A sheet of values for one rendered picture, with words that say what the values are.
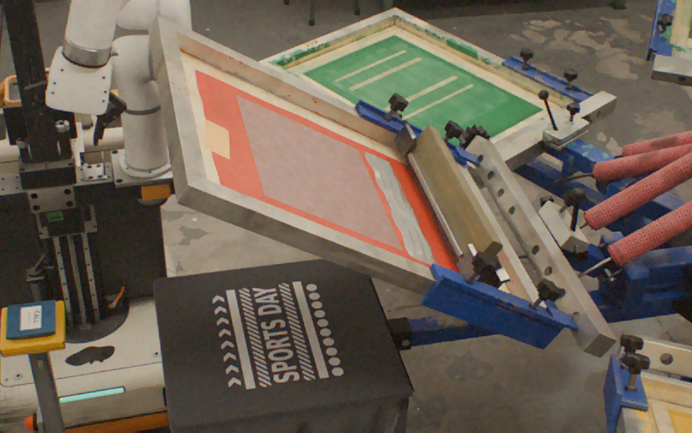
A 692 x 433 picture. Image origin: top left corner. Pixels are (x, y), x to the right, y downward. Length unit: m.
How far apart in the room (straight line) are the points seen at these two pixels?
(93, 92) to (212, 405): 0.66
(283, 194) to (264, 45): 3.56
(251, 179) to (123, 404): 1.47
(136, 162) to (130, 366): 0.93
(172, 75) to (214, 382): 0.63
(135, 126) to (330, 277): 0.55
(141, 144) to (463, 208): 0.74
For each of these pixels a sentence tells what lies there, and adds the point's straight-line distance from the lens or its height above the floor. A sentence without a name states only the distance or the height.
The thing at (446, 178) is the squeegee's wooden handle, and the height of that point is 1.28.
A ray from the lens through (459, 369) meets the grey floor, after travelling 3.42.
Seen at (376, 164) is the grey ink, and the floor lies 1.26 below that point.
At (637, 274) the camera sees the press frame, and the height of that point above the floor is 1.05.
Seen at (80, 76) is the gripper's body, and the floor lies 1.61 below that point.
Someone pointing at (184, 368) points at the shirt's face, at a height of 0.95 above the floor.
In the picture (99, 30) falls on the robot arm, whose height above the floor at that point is 1.70.
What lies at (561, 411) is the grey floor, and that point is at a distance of 3.36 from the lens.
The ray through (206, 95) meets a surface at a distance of 1.89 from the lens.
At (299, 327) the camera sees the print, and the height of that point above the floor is 0.95.
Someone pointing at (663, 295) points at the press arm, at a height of 0.92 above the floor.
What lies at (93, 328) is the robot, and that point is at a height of 0.27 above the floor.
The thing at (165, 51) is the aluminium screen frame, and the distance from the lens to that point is 1.87.
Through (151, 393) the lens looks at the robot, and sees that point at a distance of 3.04.
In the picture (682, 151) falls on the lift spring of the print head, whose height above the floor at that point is 1.21.
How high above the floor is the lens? 2.43
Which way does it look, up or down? 37 degrees down
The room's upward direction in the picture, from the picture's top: 2 degrees clockwise
